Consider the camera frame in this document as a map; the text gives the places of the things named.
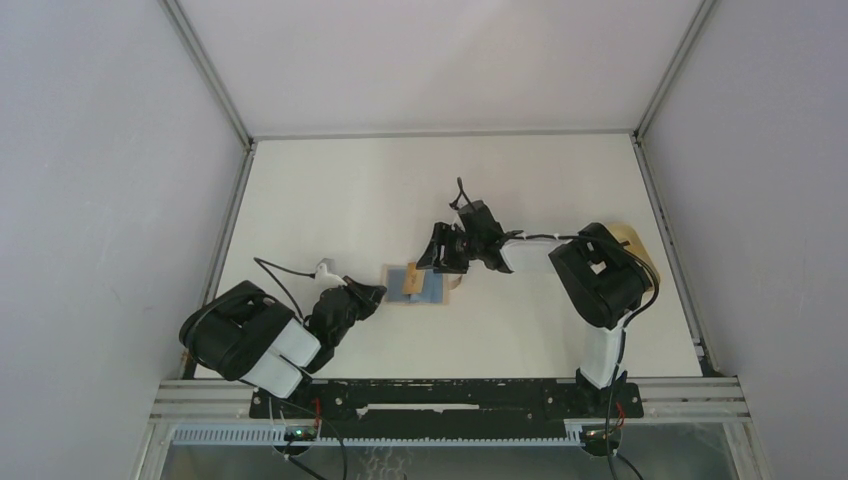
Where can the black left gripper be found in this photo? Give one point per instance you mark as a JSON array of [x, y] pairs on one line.
[[368, 295]]

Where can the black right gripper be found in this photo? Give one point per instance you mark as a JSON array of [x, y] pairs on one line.
[[443, 234]]

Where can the gold VIP card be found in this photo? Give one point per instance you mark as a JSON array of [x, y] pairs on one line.
[[414, 279]]

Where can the tan wooden tray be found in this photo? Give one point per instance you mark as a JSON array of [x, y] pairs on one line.
[[628, 237]]

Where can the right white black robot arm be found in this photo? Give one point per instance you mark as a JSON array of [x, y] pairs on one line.
[[604, 270]]

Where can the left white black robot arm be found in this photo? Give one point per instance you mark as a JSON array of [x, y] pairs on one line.
[[247, 335]]

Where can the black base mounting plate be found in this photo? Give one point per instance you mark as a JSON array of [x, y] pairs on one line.
[[475, 408]]

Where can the left green controller board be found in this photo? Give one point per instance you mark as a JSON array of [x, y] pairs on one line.
[[300, 434]]

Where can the green controller board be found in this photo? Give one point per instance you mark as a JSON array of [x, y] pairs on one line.
[[600, 435], [300, 434]]

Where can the right green controller board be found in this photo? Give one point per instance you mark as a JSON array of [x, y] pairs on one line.
[[600, 435]]

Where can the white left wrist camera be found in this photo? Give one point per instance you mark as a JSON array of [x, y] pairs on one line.
[[326, 275]]

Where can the back aluminium frame rail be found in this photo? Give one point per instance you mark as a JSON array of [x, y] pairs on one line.
[[444, 134]]

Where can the aluminium frame rail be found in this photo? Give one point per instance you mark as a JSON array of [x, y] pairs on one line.
[[665, 400], [444, 134]]

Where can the white cable duct strip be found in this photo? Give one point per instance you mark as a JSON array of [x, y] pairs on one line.
[[266, 435]]

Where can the left aluminium frame post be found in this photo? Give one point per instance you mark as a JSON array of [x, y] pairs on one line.
[[193, 45]]

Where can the aluminium frame post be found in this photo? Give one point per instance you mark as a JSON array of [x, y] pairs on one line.
[[193, 45], [682, 52]]

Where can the aluminium frame front rail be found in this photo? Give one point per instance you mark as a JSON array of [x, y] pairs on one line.
[[665, 400]]

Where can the right aluminium frame post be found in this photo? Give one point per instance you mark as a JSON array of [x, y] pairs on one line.
[[682, 52]]

